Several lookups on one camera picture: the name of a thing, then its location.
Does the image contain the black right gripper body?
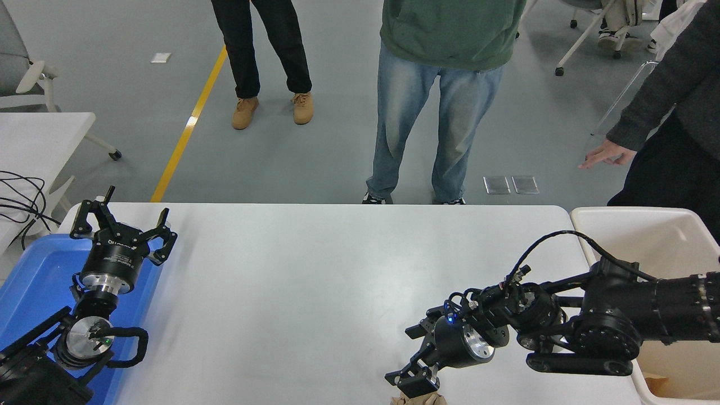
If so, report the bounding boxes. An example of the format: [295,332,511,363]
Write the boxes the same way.
[433,316,470,369]

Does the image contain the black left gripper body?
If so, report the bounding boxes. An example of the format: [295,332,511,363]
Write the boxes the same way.
[83,235,150,282]

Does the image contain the person's hand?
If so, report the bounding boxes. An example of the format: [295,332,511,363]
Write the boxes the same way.
[579,139,637,170]

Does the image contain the crumpled tan paper ball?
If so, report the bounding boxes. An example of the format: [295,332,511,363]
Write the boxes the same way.
[392,393,448,405]

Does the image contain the blue plastic tray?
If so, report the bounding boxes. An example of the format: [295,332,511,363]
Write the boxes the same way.
[0,233,164,405]

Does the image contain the white side table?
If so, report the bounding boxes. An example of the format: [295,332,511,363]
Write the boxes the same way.
[0,111,97,254]

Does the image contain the grey office chair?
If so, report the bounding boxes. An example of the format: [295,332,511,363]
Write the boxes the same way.
[0,0,122,161]

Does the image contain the person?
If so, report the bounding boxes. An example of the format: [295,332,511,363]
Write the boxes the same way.
[211,0,314,130]
[363,0,527,205]
[647,0,704,57]
[579,0,720,242]

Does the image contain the brown cardboard piece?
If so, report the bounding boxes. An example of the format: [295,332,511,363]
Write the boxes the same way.
[644,372,674,397]

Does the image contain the large pale plastic bin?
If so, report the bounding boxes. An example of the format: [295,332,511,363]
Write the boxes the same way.
[571,207,720,405]

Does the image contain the white chair metal legs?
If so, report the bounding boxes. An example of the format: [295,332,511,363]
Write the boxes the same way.
[591,59,660,136]

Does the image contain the white wheeled chair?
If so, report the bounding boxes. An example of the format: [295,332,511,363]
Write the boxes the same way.
[554,0,647,77]

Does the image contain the beige jacket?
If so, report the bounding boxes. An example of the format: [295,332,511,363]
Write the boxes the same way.
[602,0,642,29]

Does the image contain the black cable bundle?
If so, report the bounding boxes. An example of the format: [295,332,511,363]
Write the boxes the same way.
[0,170,64,248]

